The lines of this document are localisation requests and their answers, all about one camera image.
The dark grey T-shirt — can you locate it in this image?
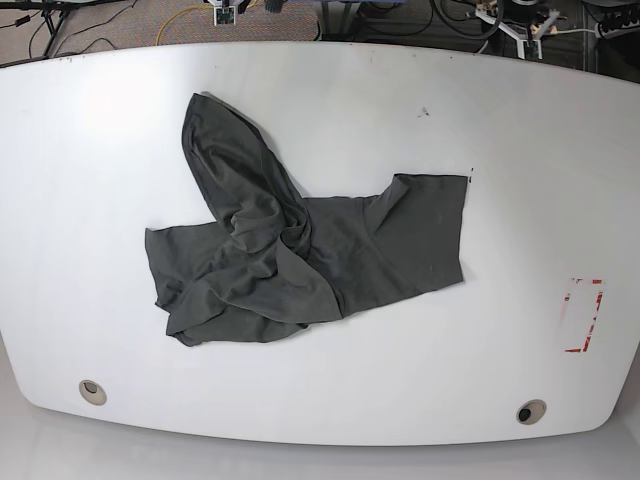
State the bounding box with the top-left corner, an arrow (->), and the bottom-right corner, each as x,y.
145,94 -> 468,347

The wrist camera on image-right arm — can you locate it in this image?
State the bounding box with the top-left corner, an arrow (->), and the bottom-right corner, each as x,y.
474,5 -> 544,60

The right table cable grommet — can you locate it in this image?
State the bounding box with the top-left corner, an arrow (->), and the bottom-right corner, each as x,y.
516,399 -> 547,426

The grey metal frame background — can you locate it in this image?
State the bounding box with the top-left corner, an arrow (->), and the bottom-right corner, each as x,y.
314,1 -> 364,41

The table cable grommet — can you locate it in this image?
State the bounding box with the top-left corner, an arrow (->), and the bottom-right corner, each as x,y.
516,399 -> 547,426
79,380 -> 107,406

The wrist camera on image-left arm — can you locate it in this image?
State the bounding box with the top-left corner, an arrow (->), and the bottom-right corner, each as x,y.
206,0 -> 249,26

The yellow cable on floor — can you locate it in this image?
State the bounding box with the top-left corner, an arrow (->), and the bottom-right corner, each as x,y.
156,0 -> 261,47

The left table cable grommet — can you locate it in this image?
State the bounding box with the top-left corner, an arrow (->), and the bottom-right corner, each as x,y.
79,380 -> 107,406

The black tripod stand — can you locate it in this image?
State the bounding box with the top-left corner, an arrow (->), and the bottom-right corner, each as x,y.
1,0 -> 120,61

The red tape rectangle marking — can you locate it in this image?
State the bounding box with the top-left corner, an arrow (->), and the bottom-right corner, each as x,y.
559,278 -> 604,353

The white power strip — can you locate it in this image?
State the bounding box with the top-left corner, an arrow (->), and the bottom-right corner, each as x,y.
596,9 -> 639,39

